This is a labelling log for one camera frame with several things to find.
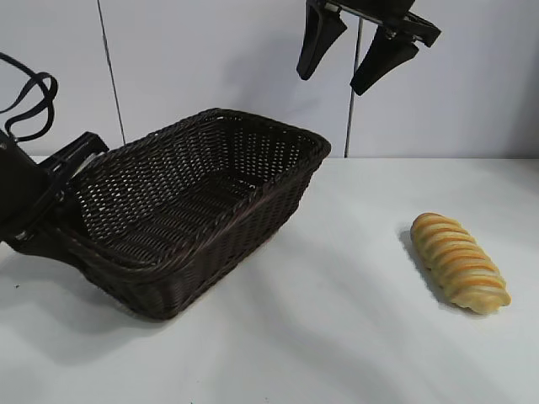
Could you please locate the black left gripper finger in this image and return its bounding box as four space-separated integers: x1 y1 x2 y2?
58 184 88 241
11 229 88 277

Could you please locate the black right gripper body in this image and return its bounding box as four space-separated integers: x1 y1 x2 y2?
305 0 442 46

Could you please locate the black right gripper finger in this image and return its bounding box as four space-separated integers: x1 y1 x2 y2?
350 29 420 97
296 4 349 80

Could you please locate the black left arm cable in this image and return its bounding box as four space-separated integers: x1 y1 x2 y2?
0 52 60 143

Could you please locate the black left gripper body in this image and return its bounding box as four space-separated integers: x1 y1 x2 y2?
0 130 109 254

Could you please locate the thin metal wall pole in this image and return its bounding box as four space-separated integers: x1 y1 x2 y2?
344 14 364 158

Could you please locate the long striped bread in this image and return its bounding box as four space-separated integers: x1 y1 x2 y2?
410 212 513 316

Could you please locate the dark brown woven basket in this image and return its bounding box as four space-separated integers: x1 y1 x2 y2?
62 107 333 322

